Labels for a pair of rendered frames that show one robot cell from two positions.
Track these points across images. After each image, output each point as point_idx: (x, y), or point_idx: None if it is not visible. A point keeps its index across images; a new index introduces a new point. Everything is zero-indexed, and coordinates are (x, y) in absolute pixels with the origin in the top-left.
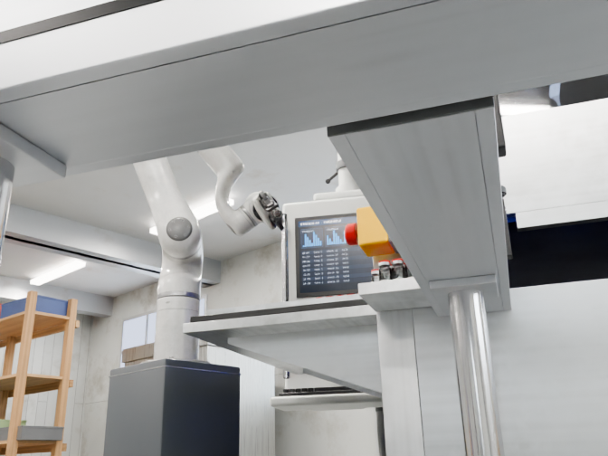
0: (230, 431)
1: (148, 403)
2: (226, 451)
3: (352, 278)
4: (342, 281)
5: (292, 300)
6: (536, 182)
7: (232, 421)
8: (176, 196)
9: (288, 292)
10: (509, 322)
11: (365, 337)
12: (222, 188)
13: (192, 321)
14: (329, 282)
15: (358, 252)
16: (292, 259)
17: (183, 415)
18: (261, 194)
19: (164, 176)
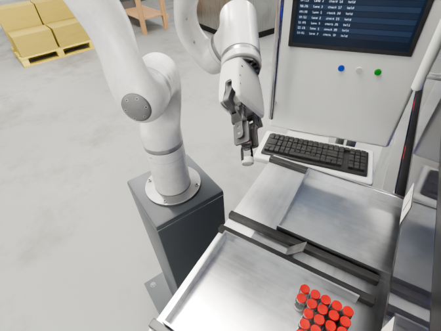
0: (218, 225)
1: (155, 234)
2: (216, 234)
3: (351, 33)
4: (338, 36)
5: (283, 48)
6: None
7: (218, 220)
8: (123, 48)
9: (279, 48)
10: None
11: None
12: (181, 21)
13: (150, 328)
14: (325, 35)
15: (369, 2)
16: (289, 0)
17: (180, 242)
18: (226, 106)
19: (96, 12)
